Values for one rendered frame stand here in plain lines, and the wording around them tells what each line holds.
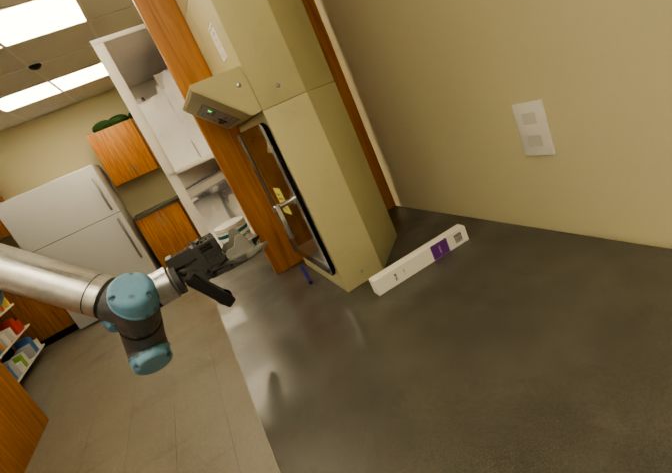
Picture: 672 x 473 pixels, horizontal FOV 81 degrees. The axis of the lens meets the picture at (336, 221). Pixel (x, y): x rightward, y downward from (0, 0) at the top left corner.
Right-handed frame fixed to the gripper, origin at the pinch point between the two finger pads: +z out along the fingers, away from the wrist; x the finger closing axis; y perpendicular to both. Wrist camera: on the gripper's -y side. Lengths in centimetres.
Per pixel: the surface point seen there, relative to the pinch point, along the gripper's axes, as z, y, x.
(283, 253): 8.7, -15.2, 31.6
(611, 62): 56, 11, -48
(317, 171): 18.4, 9.8, -5.3
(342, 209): 20.2, -1.0, -5.3
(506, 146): 56, -2, -23
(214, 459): -59, -115, 102
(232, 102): 7.6, 30.6, -5.1
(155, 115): -1, 49, 136
